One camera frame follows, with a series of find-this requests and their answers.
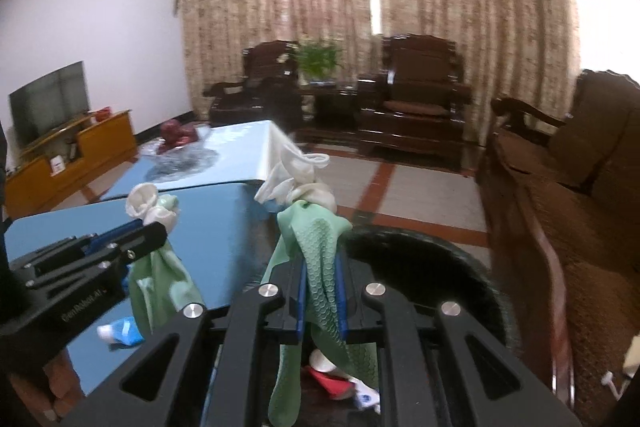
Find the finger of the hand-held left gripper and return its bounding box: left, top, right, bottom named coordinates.
left=25, top=221, right=169, bottom=291
left=29, top=223, right=147, bottom=266

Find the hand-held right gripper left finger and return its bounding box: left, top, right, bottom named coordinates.
left=60, top=252, right=307, bottom=427

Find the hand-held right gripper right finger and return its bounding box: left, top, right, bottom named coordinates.
left=336, top=252, right=583, bottom=427

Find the green rubber glove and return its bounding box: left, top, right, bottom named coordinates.
left=125, top=182, right=204, bottom=339
left=254, top=151, right=382, bottom=426

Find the trash bin with black bag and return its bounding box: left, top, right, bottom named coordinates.
left=300, top=227, right=521, bottom=427

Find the glass fruit bowl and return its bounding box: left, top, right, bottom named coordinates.
left=139, top=127, right=219, bottom=180

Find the wooden television cabinet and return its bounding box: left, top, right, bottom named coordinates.
left=4, top=108, right=139, bottom=221

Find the blue and white tablecloth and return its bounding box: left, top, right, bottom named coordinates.
left=100, top=119, right=302, bottom=202

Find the flat screen television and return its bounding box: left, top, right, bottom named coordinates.
left=9, top=61, right=85, bottom=148

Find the dark wooden side table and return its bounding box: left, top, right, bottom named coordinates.
left=297, top=82, right=362, bottom=134

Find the brown seat cushion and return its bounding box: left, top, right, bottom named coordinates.
left=382, top=99, right=449, bottom=117

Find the potted green plant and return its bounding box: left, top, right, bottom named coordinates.
left=290, top=38, right=344, bottom=86

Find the dark wooden armchair with cushion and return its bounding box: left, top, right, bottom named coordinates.
left=355, top=34, right=474, bottom=170

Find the brown wooden sofa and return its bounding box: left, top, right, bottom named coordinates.
left=475, top=68, right=640, bottom=427

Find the white plug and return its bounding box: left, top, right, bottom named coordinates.
left=600, top=369, right=632, bottom=401

